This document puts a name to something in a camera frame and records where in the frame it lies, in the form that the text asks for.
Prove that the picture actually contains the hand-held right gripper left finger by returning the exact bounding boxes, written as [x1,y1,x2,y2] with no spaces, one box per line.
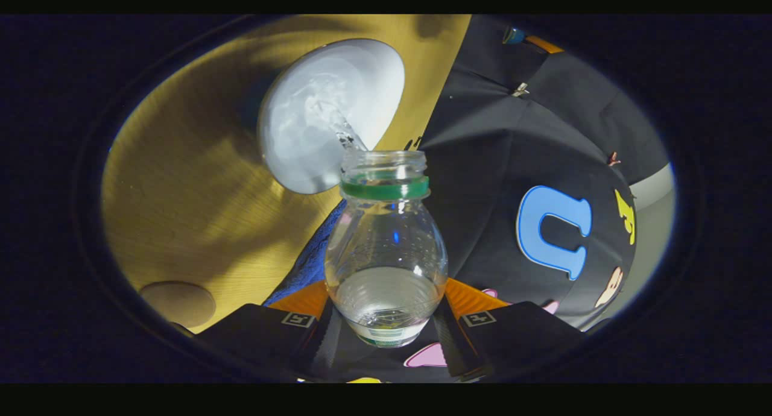
[172,279,340,383]

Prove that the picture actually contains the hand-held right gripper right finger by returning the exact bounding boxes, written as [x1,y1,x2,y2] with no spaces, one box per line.
[435,277,586,382]

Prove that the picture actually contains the round brown coaster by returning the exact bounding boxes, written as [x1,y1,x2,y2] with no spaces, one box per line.
[139,281,217,329]

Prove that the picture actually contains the clear plastic water bottle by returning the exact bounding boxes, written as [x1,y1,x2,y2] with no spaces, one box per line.
[324,150,449,349]

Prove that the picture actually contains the blue teacup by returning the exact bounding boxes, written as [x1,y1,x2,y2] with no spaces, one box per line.
[257,38,406,195]

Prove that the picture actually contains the blue towel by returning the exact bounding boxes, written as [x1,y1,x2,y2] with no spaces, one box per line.
[264,199,347,306]

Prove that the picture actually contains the black backdrop cloth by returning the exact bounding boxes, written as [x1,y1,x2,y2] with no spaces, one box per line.
[302,15,673,383]

